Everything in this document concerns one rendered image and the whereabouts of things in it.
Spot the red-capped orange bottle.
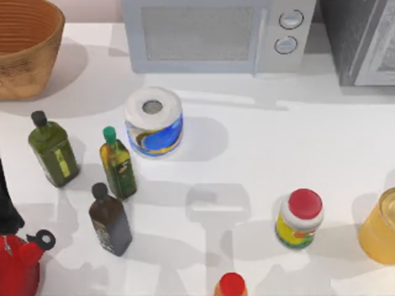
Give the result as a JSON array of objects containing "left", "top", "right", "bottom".
[{"left": 215, "top": 271, "right": 249, "bottom": 296}]

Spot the red-lidded yellow jar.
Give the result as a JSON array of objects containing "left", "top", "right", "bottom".
[{"left": 275, "top": 188, "right": 325, "bottom": 250}]

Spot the pale microwave oven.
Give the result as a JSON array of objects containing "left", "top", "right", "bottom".
[{"left": 120, "top": 0, "right": 317, "bottom": 78}]

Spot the dark brown bottle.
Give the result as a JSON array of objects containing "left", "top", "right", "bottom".
[{"left": 88, "top": 182, "right": 133, "bottom": 257}]

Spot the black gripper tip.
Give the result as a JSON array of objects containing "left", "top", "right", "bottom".
[{"left": 0, "top": 158, "right": 25, "bottom": 237}]

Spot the microwave knob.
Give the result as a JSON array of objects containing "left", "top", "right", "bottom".
[
  {"left": 278, "top": 9, "right": 305, "bottom": 30},
  {"left": 274, "top": 35, "right": 299, "bottom": 56}
]

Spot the red kettle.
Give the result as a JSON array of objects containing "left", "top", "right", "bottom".
[{"left": 0, "top": 229, "right": 57, "bottom": 296}]

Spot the yellow can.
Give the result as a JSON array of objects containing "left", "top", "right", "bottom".
[{"left": 358, "top": 187, "right": 395, "bottom": 265}]

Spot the green bottle with black cap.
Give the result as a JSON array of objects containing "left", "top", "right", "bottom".
[{"left": 28, "top": 110, "right": 80, "bottom": 188}]

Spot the blue and white paper roll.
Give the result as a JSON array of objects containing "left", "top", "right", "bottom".
[{"left": 123, "top": 86, "right": 184, "bottom": 159}]

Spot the woven brown basket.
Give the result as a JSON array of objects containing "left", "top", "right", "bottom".
[{"left": 0, "top": 0, "right": 66, "bottom": 100}]

